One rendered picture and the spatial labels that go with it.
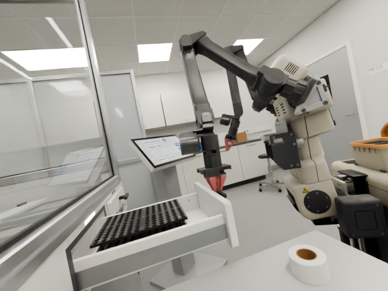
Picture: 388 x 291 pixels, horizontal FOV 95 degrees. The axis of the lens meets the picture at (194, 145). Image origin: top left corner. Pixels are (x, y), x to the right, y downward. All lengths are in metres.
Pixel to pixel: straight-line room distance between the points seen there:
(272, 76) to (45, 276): 0.76
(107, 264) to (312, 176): 0.80
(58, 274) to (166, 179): 1.15
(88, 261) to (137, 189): 1.74
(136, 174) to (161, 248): 1.74
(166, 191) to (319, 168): 1.05
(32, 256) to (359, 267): 0.59
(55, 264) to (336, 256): 0.56
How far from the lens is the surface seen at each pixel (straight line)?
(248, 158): 3.98
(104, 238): 0.52
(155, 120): 3.81
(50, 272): 0.40
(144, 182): 2.16
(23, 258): 0.35
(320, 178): 0.94
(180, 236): 0.45
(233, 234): 0.47
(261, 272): 0.52
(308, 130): 0.94
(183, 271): 1.76
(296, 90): 0.76
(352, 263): 0.56
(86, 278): 0.48
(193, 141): 0.56
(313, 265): 0.47
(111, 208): 0.74
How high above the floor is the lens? 1.08
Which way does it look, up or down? 1 degrees down
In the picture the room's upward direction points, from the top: 11 degrees counter-clockwise
